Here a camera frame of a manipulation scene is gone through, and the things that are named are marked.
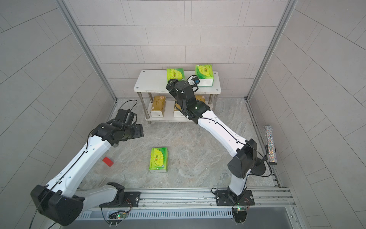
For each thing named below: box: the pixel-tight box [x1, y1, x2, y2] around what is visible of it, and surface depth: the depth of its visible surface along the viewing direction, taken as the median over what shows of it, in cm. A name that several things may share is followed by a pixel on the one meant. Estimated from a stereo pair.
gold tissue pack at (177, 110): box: [173, 103, 185, 117], surface depth 62 cm
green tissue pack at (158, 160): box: [149, 146, 168, 174], surface depth 80 cm
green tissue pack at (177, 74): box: [166, 68, 186, 83], surface depth 78 cm
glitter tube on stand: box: [263, 124, 278, 166], surface depth 71 cm
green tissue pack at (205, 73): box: [195, 64, 214, 87], surface depth 79 cm
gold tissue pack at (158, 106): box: [150, 95, 167, 118], surface depth 98 cm
